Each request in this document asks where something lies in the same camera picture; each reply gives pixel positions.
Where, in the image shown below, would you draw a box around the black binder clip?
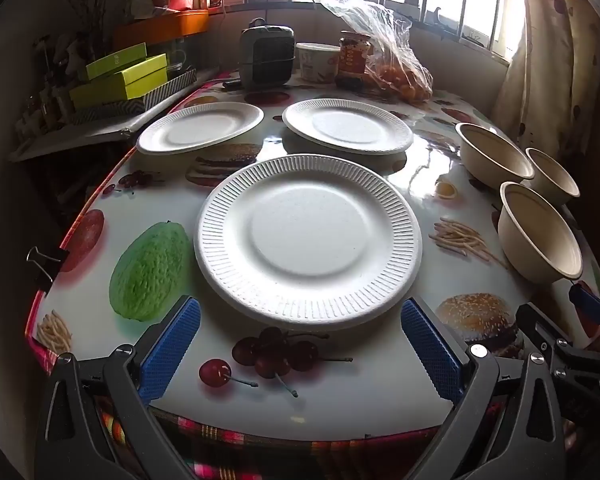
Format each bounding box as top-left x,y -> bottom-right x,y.
26,246 -> 72,282

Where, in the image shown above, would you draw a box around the food printed glossy tablecloth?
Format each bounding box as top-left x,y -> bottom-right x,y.
25,79 -> 600,456

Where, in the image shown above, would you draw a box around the red plaid cloth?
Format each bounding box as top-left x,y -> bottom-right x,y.
25,305 -> 581,480

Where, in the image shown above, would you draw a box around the clear plastic bag of oranges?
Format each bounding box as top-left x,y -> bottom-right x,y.
320,0 -> 434,104

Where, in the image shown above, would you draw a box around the black white striped box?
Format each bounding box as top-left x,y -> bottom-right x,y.
72,67 -> 199,124

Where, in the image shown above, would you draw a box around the small grey desk heater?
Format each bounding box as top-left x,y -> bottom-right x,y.
237,18 -> 297,89

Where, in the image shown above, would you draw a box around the dried branches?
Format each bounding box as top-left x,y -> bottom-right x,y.
64,0 -> 124,47

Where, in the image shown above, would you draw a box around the grey flat board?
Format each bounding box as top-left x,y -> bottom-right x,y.
7,109 -> 192,163

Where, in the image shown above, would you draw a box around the white plastic tub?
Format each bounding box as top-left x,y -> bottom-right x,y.
294,42 -> 342,84

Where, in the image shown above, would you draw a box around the orange box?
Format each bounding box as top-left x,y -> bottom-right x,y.
112,9 -> 210,49

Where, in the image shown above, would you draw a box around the white ribbed paper plate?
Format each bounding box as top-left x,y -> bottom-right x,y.
194,153 -> 424,332
136,101 -> 265,156
282,98 -> 414,156

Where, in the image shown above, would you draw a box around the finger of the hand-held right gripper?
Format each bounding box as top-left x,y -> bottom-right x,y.
569,282 -> 600,347
516,302 -> 600,387

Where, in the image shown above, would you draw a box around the cream heart print curtain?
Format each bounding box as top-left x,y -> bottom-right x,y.
490,0 -> 600,162

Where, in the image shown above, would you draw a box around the lime green box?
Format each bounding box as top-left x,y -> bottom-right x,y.
68,53 -> 169,102
84,42 -> 149,81

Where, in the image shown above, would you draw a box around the beige paper bowl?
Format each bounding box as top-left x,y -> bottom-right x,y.
524,147 -> 581,207
497,181 -> 584,284
454,122 -> 535,191

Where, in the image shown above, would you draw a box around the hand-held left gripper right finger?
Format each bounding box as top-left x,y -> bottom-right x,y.
400,297 -> 568,480

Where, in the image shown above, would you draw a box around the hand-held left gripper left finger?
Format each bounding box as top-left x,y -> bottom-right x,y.
34,296 -> 203,480

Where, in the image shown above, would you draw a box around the red label glass jar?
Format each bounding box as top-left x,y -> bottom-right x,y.
335,30 -> 374,89

